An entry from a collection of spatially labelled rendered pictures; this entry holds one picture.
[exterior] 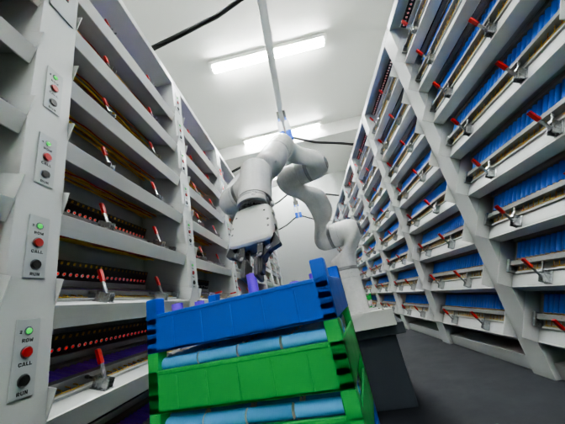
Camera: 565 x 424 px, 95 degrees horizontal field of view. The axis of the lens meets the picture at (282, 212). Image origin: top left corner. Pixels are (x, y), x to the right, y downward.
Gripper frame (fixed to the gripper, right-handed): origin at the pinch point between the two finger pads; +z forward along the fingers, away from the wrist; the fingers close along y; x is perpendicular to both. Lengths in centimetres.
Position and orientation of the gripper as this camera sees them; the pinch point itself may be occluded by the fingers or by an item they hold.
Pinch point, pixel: (253, 271)
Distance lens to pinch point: 51.3
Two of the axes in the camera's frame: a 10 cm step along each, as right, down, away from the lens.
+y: -9.3, 2.8, 2.3
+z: 0.5, 7.3, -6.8
